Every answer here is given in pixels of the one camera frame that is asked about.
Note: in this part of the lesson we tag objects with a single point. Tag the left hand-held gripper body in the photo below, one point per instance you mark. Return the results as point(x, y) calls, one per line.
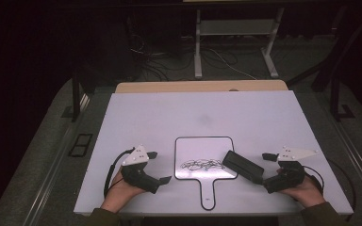
point(138, 175)

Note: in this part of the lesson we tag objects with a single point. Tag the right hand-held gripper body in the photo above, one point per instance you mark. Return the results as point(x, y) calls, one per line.
point(290, 175)

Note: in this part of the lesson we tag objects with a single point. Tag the black whiteboard eraser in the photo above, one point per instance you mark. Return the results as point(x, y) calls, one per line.
point(242, 166)

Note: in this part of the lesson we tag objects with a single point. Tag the person's right hand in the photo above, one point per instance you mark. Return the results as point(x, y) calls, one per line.
point(309, 193)

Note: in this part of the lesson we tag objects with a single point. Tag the person's left hand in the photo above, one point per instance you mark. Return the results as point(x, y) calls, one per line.
point(118, 194)

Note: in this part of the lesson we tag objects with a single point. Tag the light wooden table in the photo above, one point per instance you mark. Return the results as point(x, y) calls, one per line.
point(201, 86)

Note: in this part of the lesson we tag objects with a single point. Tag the black metal stand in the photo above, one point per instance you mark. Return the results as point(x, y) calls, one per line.
point(336, 78)
point(76, 97)

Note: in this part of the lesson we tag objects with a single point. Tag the white metal stand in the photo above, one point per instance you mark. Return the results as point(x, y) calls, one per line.
point(235, 27)

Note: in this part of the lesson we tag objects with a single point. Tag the black rectangular floor frame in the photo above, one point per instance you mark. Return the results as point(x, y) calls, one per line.
point(80, 145)

